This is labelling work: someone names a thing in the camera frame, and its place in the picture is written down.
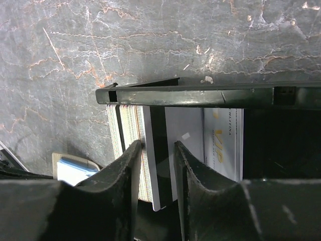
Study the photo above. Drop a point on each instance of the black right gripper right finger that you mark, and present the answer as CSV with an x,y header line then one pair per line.
x,y
213,207

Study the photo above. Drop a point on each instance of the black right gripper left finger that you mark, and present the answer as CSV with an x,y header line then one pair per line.
x,y
102,207

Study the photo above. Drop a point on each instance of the white VIP card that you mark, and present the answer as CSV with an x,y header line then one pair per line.
x,y
223,141

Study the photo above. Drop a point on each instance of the beige leather card holder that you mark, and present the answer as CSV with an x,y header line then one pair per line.
x,y
72,169

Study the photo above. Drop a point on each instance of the white card stack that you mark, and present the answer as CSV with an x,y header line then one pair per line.
x,y
126,126

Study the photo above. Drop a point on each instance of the white magnetic stripe card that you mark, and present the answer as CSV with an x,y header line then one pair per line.
x,y
163,126

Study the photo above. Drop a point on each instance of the black card tray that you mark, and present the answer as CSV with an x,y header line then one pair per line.
x,y
281,138

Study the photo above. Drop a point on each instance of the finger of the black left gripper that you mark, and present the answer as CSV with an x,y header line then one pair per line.
x,y
9,172

